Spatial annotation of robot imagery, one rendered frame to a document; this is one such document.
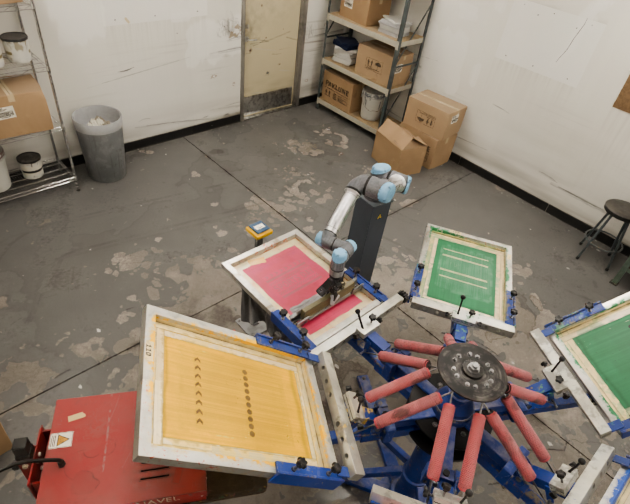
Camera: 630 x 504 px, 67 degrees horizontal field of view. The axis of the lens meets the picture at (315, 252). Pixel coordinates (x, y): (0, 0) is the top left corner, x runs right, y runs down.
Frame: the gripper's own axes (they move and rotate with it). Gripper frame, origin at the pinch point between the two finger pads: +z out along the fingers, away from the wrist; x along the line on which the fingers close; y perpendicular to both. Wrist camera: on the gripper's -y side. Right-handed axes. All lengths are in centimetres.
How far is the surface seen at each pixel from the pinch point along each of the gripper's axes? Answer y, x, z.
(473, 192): 340, 86, 98
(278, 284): -10.2, 30.3, 5.3
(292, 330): -28.6, -3.5, 0.9
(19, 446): -152, 2, -19
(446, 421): -23, -90, -21
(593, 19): 380, 56, -98
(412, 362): -8, -61, -18
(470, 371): -2, -84, -31
